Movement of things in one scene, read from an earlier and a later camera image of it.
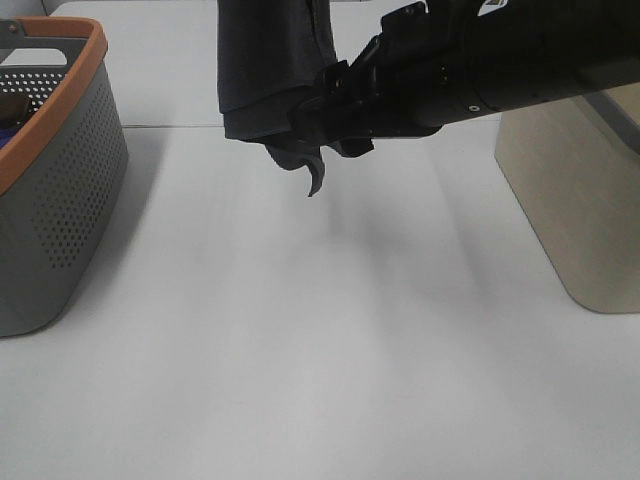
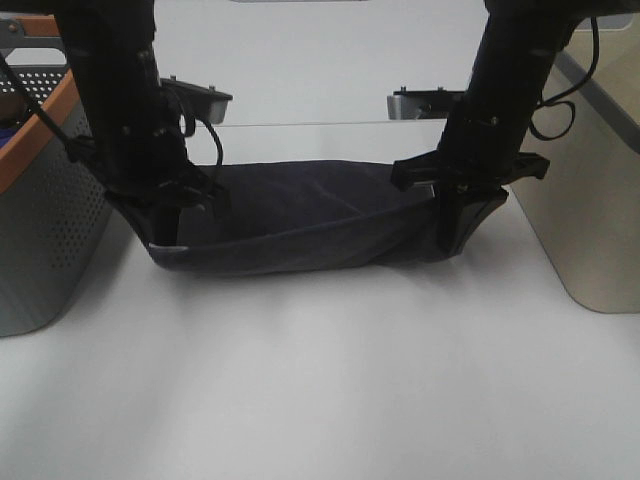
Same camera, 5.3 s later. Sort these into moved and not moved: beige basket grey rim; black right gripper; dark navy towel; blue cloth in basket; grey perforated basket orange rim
Moved: black right gripper; dark navy towel
Not moved: grey perforated basket orange rim; blue cloth in basket; beige basket grey rim
